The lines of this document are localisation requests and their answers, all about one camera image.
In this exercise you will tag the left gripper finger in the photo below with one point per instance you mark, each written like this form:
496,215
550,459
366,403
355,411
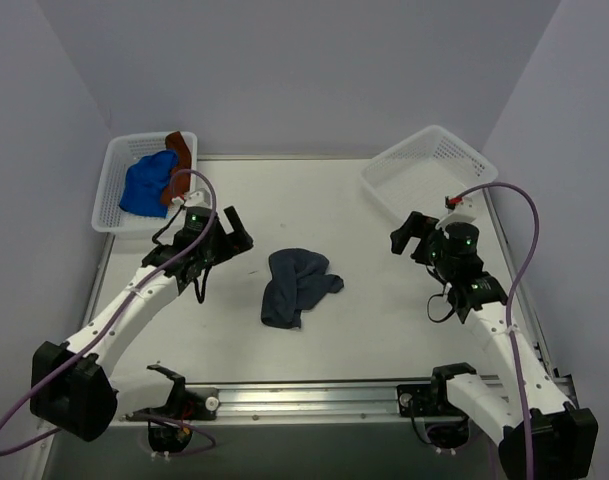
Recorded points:
237,225
232,246

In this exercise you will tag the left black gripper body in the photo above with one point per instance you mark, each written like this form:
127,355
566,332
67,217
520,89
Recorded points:
224,235

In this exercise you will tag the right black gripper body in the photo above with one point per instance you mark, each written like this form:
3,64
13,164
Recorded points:
420,240

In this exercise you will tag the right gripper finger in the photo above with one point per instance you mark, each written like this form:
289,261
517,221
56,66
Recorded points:
399,239
419,223

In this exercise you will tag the dark navy towel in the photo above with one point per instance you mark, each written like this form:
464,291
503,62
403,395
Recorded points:
299,281

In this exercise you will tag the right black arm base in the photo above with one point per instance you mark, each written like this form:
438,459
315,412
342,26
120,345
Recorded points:
435,422

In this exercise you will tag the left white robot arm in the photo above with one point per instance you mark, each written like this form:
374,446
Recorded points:
165,273

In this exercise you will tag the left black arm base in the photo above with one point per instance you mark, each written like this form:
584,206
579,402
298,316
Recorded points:
170,433

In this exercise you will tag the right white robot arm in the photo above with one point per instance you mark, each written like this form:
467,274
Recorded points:
539,432

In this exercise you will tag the right white plastic basket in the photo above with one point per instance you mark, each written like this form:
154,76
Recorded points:
419,172

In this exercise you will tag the white plastic basket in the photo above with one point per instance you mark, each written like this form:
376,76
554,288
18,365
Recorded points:
419,172
123,152

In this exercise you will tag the brown towel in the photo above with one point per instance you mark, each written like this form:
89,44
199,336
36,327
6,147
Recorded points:
176,143

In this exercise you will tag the bright blue towel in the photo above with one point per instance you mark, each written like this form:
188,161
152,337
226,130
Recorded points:
145,182

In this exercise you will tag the left white plastic basket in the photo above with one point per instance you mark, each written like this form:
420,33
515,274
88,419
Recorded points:
123,152

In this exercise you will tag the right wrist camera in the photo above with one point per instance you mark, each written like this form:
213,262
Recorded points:
460,209

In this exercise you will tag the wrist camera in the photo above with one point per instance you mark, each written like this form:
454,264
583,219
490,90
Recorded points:
460,209
199,197

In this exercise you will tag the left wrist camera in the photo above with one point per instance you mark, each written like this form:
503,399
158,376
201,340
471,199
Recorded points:
199,197

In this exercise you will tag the aluminium front rail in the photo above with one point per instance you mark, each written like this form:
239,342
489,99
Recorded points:
304,400

